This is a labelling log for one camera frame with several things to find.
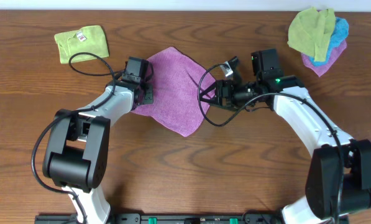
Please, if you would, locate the large pink cloth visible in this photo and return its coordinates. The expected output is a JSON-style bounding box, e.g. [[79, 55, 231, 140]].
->
[[133, 47, 215, 137]]

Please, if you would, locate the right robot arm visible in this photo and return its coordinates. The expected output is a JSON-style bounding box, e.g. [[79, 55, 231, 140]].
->
[[197, 49, 371, 223]]

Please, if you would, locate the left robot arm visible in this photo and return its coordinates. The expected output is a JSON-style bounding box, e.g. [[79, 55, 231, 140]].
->
[[41, 57, 154, 223]]

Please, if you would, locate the folded green cloth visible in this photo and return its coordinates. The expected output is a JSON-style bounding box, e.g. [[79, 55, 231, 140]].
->
[[54, 26, 109, 64]]

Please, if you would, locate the small pink cloth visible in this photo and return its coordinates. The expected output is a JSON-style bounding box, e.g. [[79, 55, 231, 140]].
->
[[301, 40, 347, 77]]

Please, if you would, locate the crumpled green cloth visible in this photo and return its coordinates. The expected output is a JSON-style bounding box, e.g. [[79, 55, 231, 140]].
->
[[288, 7, 336, 62]]

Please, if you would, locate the blue cloth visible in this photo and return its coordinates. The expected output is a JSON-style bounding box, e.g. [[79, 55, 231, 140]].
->
[[309, 17, 349, 66]]

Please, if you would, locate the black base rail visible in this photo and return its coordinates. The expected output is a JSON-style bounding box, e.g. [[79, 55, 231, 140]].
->
[[34, 212, 350, 224]]

